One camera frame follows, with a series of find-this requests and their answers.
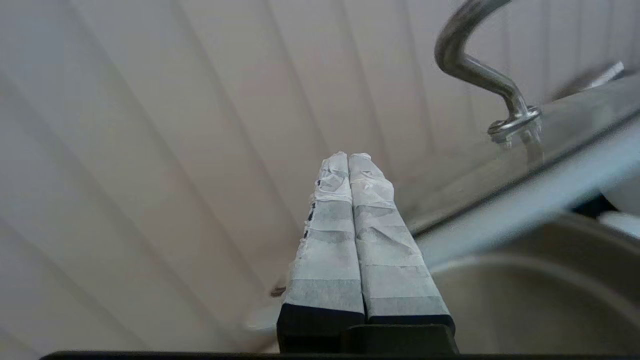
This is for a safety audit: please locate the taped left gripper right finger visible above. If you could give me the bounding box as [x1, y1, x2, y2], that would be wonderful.
[348, 153, 456, 331]

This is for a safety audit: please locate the white cooking pot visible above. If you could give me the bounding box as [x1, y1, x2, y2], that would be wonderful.
[597, 175, 640, 236]
[245, 210, 640, 356]

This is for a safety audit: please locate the glass lid white rim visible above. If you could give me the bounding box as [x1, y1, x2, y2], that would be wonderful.
[400, 0, 640, 267]

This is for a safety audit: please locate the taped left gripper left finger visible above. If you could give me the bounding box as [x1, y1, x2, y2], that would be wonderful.
[277, 152, 367, 353]

